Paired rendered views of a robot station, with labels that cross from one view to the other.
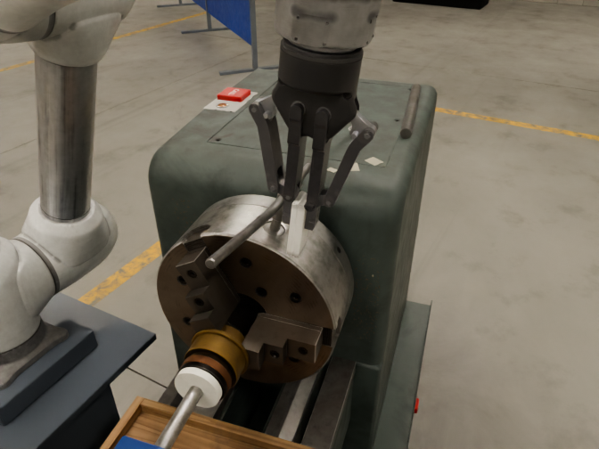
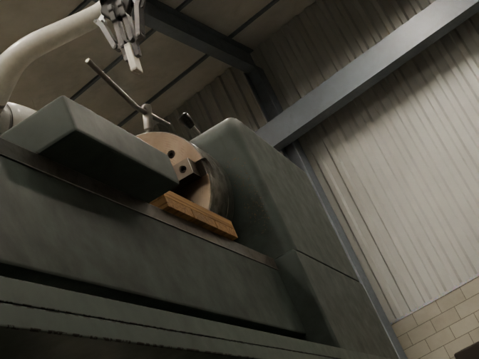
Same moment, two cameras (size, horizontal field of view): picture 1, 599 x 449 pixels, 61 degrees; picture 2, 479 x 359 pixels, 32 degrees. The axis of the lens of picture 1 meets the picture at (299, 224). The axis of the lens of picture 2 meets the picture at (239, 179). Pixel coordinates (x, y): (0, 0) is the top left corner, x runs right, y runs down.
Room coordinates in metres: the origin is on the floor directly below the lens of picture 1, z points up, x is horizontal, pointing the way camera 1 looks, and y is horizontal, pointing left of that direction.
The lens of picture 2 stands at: (-1.06, -0.01, 0.32)
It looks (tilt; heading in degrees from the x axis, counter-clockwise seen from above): 23 degrees up; 356
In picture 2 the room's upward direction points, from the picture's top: 25 degrees counter-clockwise
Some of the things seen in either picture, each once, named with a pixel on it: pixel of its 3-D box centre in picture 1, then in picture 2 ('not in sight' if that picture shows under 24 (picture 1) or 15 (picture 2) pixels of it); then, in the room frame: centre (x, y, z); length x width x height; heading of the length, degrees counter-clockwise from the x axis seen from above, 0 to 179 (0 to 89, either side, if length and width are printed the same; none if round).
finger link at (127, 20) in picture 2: (320, 156); (128, 23); (0.47, -0.02, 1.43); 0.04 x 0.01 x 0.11; 162
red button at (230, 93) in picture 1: (233, 95); not in sight; (1.16, 0.15, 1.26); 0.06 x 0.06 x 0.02; 72
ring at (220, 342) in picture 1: (215, 360); not in sight; (0.52, 0.12, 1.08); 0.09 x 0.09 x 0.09; 72
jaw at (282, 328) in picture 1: (290, 339); (176, 177); (0.56, 0.01, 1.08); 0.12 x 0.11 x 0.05; 72
